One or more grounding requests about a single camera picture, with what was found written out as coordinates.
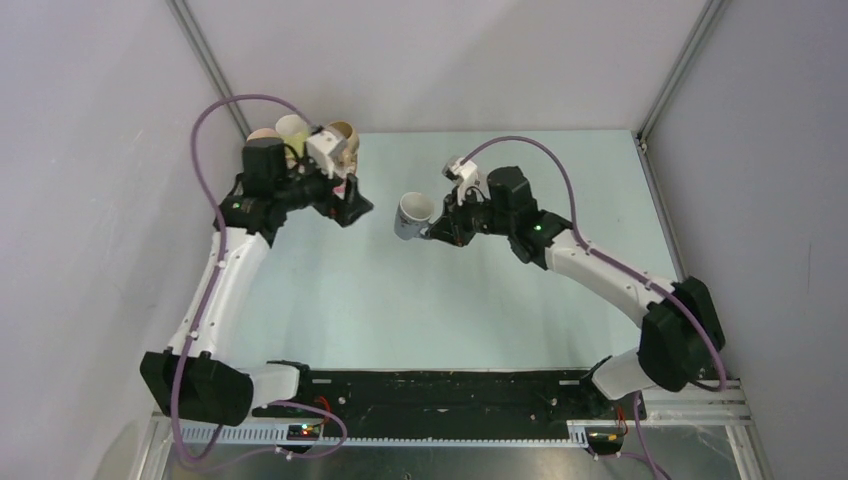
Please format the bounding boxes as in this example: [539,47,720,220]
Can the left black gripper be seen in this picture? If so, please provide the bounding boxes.
[275,151,373,227]

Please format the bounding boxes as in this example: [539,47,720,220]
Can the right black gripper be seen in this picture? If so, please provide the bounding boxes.
[426,186,513,249]

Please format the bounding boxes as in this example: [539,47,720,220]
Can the grey mug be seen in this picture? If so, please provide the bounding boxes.
[394,192,435,241]

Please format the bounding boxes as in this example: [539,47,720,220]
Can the beige ceramic mug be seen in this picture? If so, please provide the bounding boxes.
[328,121,360,174]

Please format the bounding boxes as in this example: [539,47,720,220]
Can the yellow ceramic mug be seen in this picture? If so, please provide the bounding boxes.
[275,114,310,168]

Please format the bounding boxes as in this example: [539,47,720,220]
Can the pink ceramic mug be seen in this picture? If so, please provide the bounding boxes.
[245,127,282,146]

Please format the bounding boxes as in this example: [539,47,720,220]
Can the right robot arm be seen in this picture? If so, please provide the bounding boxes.
[421,162,726,418]

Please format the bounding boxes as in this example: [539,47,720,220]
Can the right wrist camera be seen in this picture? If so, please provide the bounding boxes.
[442,157,480,206]

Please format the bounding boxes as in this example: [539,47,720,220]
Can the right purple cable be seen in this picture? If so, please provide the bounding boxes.
[460,135,740,393]

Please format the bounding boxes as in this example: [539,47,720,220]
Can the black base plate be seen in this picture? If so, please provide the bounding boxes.
[293,369,646,439]

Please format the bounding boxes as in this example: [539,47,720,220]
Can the grey cable duct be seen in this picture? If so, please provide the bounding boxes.
[217,423,589,448]

